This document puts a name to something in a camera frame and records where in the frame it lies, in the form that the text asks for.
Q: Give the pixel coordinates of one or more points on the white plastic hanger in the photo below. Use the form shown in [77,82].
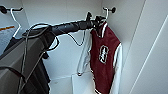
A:
[106,18]
[15,23]

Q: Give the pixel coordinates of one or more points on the maroon white varsity jacket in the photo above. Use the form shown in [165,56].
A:
[105,63]

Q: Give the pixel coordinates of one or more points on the black wardrobe hook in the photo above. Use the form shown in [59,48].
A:
[6,9]
[111,10]

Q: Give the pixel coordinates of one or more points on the white wardrobe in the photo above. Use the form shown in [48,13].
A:
[66,10]

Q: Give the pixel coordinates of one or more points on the black garment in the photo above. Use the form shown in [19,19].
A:
[43,76]

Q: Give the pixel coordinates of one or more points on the orange white warning sticker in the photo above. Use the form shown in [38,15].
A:
[6,28]

